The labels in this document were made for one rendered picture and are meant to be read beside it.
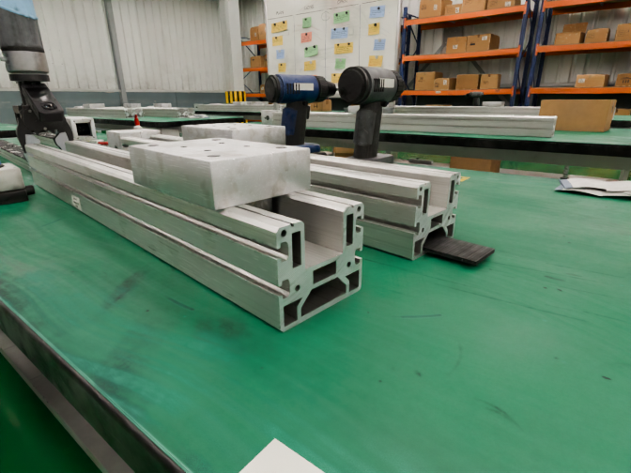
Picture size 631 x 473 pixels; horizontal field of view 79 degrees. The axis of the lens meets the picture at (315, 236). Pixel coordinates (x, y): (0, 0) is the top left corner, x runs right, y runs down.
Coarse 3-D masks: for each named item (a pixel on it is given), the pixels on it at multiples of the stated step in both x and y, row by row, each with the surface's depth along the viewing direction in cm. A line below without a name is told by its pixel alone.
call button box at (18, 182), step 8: (0, 168) 66; (8, 168) 66; (16, 168) 67; (0, 176) 65; (8, 176) 66; (16, 176) 67; (0, 184) 65; (8, 184) 66; (16, 184) 67; (0, 192) 66; (8, 192) 67; (16, 192) 67; (24, 192) 68; (32, 192) 72; (0, 200) 66; (8, 200) 67; (16, 200) 68; (24, 200) 68
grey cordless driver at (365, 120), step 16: (352, 80) 62; (368, 80) 62; (384, 80) 65; (400, 80) 70; (352, 96) 63; (368, 96) 63; (384, 96) 67; (400, 96) 72; (368, 112) 66; (368, 128) 67; (368, 144) 68; (384, 160) 71
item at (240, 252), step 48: (96, 192) 53; (144, 192) 41; (144, 240) 45; (192, 240) 36; (240, 240) 32; (288, 240) 28; (336, 240) 33; (240, 288) 32; (288, 288) 29; (336, 288) 35
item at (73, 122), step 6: (72, 120) 163; (78, 120) 164; (84, 120) 166; (90, 120) 169; (72, 126) 163; (78, 126) 167; (84, 126) 168; (90, 126) 169; (78, 132) 167; (84, 132) 169; (90, 132) 171; (78, 138) 166; (84, 138) 168; (90, 138) 169; (96, 138) 171
